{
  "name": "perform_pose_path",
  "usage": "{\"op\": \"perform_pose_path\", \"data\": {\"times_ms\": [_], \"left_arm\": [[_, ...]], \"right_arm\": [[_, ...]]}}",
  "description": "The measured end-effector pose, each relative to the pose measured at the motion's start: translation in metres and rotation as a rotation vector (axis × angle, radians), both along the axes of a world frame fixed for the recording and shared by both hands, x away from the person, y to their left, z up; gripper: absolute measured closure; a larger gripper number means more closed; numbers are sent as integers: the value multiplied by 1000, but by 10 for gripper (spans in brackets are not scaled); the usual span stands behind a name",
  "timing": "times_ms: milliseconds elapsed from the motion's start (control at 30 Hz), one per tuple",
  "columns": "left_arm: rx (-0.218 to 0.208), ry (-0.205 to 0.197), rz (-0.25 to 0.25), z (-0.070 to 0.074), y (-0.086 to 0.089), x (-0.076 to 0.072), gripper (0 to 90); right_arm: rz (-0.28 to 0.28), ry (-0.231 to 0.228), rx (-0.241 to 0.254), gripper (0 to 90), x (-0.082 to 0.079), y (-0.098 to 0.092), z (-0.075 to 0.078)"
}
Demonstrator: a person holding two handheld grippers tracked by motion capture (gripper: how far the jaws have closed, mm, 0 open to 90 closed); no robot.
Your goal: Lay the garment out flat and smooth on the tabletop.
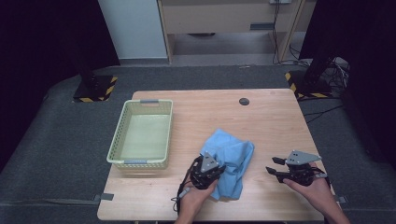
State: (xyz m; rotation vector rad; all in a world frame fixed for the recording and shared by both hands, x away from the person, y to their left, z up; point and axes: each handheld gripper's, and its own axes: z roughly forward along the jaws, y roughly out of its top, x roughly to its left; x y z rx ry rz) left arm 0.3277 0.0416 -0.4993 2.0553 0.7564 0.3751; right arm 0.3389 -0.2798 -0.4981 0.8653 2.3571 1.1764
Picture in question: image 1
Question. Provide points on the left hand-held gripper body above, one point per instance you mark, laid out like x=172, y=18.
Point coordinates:
x=204, y=177

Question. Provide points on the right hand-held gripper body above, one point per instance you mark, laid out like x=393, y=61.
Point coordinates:
x=300, y=174

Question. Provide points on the blue shirt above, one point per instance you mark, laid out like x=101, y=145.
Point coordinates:
x=232, y=155

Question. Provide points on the pale green plastic basket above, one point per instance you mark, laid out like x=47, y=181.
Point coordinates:
x=144, y=137

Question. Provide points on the person's right hand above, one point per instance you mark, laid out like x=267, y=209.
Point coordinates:
x=313, y=191

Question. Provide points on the person's left hand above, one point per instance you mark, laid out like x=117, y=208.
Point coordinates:
x=194, y=199

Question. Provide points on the grey tape strip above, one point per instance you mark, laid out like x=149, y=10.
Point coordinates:
x=104, y=196
x=342, y=199

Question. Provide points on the dark round table grommet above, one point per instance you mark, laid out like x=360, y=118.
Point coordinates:
x=244, y=101

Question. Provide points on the black stand with striped base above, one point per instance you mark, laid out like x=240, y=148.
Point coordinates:
x=93, y=88
x=309, y=85

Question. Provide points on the dark curtain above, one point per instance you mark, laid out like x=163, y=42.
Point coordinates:
x=367, y=62
x=37, y=46

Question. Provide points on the white cabinet panel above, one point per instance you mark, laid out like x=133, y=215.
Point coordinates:
x=134, y=28

